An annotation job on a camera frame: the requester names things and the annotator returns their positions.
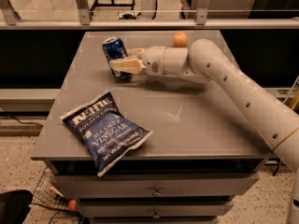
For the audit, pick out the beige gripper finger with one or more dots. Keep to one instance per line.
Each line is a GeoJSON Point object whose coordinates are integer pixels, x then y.
{"type": "Point", "coordinates": [128, 65]}
{"type": "Point", "coordinates": [136, 52]}

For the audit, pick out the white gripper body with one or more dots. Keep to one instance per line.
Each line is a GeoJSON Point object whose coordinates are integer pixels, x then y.
{"type": "Point", "coordinates": [153, 60]}

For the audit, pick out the blue pepsi can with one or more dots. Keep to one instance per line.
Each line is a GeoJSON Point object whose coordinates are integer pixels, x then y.
{"type": "Point", "coordinates": [114, 49]}

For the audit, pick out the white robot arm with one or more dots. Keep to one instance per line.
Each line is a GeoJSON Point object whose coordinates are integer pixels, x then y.
{"type": "Point", "coordinates": [203, 60]}

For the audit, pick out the orange fruit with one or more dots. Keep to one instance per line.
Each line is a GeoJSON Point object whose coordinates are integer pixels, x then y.
{"type": "Point", "coordinates": [180, 40]}

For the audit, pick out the black floor stand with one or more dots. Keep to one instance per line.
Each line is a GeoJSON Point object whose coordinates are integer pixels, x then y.
{"type": "Point", "coordinates": [111, 3]}

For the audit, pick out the blue kettle chips bag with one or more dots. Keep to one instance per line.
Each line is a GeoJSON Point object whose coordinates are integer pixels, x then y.
{"type": "Point", "coordinates": [102, 128]}

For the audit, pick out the grey drawer cabinet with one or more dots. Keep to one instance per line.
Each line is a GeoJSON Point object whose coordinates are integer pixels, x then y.
{"type": "Point", "coordinates": [196, 129]}

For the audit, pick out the top grey drawer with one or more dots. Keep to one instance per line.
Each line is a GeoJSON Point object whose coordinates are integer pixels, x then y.
{"type": "Point", "coordinates": [153, 186]}

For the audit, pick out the grey drawer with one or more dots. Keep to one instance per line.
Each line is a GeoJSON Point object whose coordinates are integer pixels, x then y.
{"type": "Point", "coordinates": [153, 186]}
{"type": "Point", "coordinates": [154, 209]}

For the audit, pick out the yellow wooden stand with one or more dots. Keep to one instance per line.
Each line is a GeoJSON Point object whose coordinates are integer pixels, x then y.
{"type": "Point", "coordinates": [295, 101]}

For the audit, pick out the small orange ball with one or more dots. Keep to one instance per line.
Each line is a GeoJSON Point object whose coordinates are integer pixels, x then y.
{"type": "Point", "coordinates": [72, 205]}

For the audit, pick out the lower grey drawer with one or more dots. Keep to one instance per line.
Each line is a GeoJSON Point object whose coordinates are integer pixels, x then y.
{"type": "Point", "coordinates": [154, 209]}

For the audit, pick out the metal window rail frame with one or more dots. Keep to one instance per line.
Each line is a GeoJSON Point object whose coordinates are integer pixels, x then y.
{"type": "Point", "coordinates": [148, 14]}

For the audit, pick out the wire basket on floor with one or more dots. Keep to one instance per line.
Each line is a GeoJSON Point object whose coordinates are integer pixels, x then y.
{"type": "Point", "coordinates": [47, 196]}

